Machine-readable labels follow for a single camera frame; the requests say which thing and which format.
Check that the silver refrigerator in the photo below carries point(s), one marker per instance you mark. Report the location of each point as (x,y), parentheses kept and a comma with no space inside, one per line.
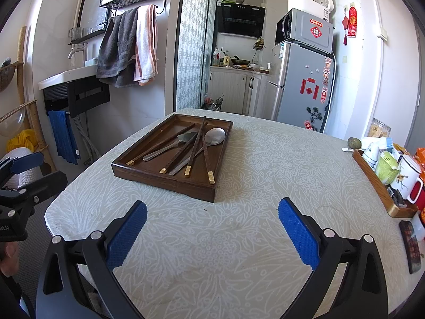
(295,106)

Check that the dark wooden chopstick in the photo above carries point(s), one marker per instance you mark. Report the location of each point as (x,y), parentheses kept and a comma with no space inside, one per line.
(207,159)
(159,144)
(196,146)
(179,153)

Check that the yellow cloth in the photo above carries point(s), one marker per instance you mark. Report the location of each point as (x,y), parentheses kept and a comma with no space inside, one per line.
(23,139)

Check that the grey towel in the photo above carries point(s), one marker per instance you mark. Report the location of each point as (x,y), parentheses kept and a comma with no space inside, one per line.
(116,53)

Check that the yellow label bottle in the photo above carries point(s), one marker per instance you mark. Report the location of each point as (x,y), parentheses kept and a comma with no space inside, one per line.
(226,60)

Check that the red hanging ornament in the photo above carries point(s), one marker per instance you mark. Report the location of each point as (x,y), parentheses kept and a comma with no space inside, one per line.
(352,21)

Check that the clear snack jar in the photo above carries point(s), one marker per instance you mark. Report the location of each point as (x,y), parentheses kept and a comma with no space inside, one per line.
(379,128)

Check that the white sink basin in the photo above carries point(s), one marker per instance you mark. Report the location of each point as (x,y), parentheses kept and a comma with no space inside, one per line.
(66,76)

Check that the silver microwave oven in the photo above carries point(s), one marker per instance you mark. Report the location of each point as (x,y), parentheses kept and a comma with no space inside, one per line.
(305,30)

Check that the red printed box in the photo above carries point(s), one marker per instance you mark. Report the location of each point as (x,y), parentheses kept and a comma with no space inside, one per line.
(421,202)

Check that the person's left hand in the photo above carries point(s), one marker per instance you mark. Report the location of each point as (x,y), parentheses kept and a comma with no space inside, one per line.
(8,259)

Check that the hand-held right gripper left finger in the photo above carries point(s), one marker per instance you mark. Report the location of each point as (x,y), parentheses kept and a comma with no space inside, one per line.
(128,231)

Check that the white pink striped towel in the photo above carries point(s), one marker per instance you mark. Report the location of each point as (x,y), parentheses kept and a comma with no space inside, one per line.
(146,46)

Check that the white kitchen cabinet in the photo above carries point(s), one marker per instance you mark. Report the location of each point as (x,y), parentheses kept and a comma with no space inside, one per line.
(232,89)

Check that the hanging spice rack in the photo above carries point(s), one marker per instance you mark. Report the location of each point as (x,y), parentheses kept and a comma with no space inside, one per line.
(258,44)

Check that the wooden ladder rack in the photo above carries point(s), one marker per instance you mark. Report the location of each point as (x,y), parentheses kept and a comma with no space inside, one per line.
(22,73)

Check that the dark brown wooden tray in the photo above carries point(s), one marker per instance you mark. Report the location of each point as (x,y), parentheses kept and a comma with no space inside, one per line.
(142,172)

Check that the large metal spoon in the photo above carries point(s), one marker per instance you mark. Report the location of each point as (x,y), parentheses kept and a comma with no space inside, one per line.
(215,136)

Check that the clear oil bottle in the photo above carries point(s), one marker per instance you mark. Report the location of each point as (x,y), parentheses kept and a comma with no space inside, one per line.
(216,58)

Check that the orange snack packets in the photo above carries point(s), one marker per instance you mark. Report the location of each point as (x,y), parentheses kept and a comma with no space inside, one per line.
(420,161)

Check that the green ceramic cup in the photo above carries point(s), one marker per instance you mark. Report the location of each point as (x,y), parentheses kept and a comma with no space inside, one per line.
(386,169)

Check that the red cartoon sticker strip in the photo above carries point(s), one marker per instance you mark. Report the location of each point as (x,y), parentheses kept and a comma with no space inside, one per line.
(327,79)

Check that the patterned white tablecloth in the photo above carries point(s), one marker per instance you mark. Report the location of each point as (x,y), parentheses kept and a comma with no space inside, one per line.
(232,222)

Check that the woven basket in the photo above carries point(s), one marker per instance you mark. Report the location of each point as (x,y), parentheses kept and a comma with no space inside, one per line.
(6,76)

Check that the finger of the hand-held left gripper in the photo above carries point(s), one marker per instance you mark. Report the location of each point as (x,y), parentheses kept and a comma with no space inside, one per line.
(28,162)
(43,187)

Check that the blue towel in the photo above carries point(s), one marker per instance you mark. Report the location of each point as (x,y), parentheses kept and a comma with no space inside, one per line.
(63,136)

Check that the red knot charm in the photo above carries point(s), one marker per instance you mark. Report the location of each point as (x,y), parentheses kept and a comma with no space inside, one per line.
(345,25)

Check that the glass cups on ledge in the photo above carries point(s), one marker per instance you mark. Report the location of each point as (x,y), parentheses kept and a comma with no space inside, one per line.
(83,33)

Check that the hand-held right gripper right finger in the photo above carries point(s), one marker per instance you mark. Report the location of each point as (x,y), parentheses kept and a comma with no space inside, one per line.
(297,232)

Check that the flower sticker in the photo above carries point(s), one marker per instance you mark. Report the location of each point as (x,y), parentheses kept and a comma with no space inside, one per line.
(314,116)

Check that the patterned sliding door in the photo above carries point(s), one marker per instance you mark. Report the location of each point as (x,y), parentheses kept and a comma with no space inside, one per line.
(191,46)

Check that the small pointed metal spoon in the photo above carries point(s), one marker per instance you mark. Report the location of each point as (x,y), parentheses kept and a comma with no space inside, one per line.
(186,138)

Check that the white blue patterned cup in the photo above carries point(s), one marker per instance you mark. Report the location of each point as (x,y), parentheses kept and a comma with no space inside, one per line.
(368,161)
(372,149)

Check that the white box appliance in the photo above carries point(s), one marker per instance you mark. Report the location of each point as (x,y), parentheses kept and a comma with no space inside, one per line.
(300,3)

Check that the clear plastic bowl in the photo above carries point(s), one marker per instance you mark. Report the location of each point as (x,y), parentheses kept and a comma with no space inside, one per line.
(11,119)

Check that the dark small packet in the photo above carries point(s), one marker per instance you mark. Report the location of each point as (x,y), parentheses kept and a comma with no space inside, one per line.
(398,197)

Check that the small white cup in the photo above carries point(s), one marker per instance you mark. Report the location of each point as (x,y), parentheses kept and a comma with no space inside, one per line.
(417,227)

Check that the black smartphone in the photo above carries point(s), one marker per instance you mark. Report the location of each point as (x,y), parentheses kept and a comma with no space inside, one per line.
(411,247)

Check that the metal faucet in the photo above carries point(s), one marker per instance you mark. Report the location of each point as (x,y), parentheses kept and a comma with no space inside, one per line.
(79,51)

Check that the red paper sticker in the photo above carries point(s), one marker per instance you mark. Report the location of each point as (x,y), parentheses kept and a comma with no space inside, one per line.
(309,88)

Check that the black wok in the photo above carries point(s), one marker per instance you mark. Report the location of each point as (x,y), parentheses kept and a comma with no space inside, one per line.
(240,61)

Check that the light wooden tray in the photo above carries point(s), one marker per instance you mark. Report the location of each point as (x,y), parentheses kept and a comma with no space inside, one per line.
(372,182)

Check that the black range hood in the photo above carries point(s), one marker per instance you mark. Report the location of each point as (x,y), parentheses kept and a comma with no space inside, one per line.
(240,20)

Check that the black framed mirror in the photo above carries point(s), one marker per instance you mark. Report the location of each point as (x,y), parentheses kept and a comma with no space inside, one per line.
(93,10)

